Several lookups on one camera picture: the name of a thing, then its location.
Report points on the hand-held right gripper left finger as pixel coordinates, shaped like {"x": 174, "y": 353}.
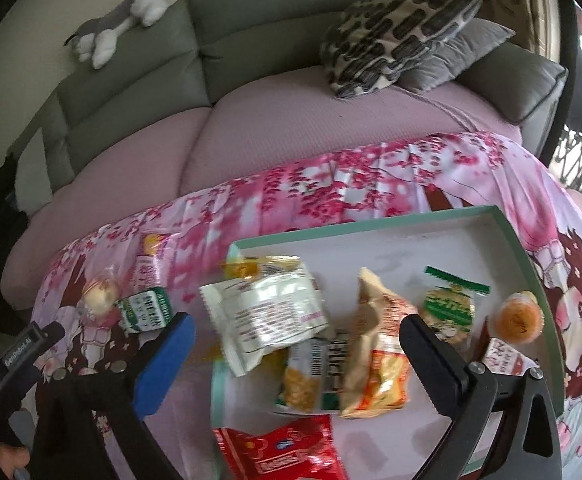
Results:
{"x": 168, "y": 360}

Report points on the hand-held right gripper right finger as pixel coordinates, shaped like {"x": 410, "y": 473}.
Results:
{"x": 428, "y": 360}

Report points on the tan orange packet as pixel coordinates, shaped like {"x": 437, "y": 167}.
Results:
{"x": 376, "y": 360}

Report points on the small green white packet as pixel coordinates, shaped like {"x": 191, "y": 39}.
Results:
{"x": 143, "y": 310}

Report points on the green white cracker packet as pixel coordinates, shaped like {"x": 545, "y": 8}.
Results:
{"x": 451, "y": 305}

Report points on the small red white packet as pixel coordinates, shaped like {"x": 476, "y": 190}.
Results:
{"x": 503, "y": 357}

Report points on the orange jelly cup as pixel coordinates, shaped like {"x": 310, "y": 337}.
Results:
{"x": 518, "y": 320}

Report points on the green rimmed white tray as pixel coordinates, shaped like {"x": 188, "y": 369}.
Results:
{"x": 421, "y": 255}

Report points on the yellow black white snack packet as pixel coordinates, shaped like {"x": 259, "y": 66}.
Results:
{"x": 303, "y": 380}

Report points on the small red snack packet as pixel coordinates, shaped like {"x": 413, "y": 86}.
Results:
{"x": 281, "y": 452}

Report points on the person's left hand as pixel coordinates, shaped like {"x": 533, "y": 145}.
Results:
{"x": 10, "y": 459}

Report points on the pink white snack packet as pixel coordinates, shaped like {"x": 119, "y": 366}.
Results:
{"x": 151, "y": 270}

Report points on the round pastry packet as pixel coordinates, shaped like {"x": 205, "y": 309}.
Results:
{"x": 98, "y": 295}

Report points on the printed cartoon blanket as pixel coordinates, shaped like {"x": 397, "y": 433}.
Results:
{"x": 321, "y": 195}

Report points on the black metal railing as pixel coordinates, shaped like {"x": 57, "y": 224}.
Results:
{"x": 581, "y": 155}

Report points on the grey pillow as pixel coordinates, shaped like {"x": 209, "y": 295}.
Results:
{"x": 451, "y": 60}

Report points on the leopard print pillow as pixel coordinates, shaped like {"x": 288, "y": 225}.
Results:
{"x": 386, "y": 35}

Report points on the grey white plush toy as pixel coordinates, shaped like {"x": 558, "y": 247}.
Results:
{"x": 143, "y": 5}

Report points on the grey sofa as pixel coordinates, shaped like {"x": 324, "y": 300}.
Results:
{"x": 271, "y": 15}

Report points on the patterned curtain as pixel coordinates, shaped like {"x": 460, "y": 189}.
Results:
{"x": 536, "y": 5}

